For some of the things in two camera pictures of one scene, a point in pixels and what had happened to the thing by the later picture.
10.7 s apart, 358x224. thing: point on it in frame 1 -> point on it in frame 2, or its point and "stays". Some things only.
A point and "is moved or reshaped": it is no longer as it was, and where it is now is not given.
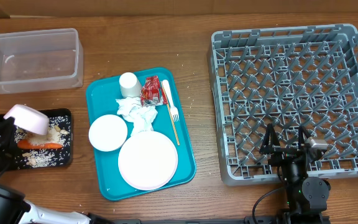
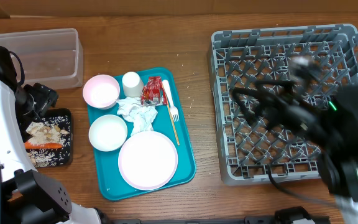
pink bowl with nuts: [29, 119] is moved or reshaped
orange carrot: [27, 144] stays
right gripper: [280, 154] -> [265, 101]
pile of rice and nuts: [58, 132] stays
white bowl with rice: [107, 132] stays
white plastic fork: [173, 110] stays
